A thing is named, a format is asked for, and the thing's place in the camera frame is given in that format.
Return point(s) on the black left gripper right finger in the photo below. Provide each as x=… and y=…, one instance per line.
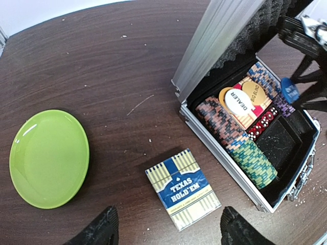
x=235, y=229

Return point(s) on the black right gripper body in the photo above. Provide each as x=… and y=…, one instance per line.
x=291, y=32

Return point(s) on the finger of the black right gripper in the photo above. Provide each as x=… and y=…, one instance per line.
x=306, y=102
x=318, y=75

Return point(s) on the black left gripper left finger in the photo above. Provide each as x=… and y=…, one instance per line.
x=104, y=229

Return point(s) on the blue small blind button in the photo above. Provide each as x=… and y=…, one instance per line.
x=289, y=90

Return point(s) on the yellow big blind button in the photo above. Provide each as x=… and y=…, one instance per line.
x=254, y=91

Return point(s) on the red dice set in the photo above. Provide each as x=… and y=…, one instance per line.
x=256, y=130

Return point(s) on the blue Texas Hold'em card box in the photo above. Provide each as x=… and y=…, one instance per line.
x=183, y=189

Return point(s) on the purple chip stack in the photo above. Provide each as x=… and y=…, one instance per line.
x=285, y=108

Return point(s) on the blue beige chip stack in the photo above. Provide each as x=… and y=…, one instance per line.
x=261, y=75

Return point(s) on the green chip stack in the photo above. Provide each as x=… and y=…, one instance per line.
x=254, y=164

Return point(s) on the aluminium poker case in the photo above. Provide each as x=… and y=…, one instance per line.
x=231, y=37

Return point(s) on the red card box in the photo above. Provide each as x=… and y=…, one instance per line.
x=245, y=121

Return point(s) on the white dealer button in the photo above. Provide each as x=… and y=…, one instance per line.
x=238, y=102

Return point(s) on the green plate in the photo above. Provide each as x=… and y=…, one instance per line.
x=49, y=159

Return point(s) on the brown chip stack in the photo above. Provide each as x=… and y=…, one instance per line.
x=220, y=124

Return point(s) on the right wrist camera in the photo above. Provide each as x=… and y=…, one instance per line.
x=315, y=29

